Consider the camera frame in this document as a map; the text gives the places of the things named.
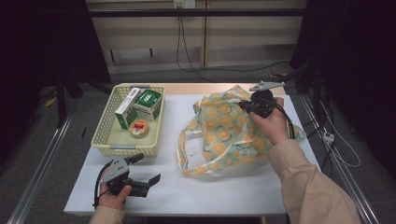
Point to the orange slice print tote bag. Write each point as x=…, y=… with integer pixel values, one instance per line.
x=222, y=130

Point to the person's right hand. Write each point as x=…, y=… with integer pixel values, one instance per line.
x=274, y=124

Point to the metal floor rail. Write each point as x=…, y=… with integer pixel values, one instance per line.
x=37, y=174
x=342, y=174

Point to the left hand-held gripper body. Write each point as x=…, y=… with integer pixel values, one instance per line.
x=116, y=172

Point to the green box with white sides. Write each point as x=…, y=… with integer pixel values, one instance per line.
x=148, y=101

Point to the long white and green box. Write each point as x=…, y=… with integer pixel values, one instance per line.
x=127, y=105

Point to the white power strip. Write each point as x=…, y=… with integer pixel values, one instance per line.
x=329, y=137

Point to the white wall socket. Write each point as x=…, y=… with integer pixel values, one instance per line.
x=184, y=3

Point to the pale yellow perforated plastic basket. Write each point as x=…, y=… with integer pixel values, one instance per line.
x=130, y=143

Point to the round tin with red label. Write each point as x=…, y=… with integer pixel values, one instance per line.
x=139, y=128

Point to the black metal stand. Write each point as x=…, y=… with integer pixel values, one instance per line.
x=63, y=99

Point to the person's left hand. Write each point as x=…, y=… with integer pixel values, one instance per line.
x=113, y=197

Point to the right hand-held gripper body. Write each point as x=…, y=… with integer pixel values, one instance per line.
x=263, y=99

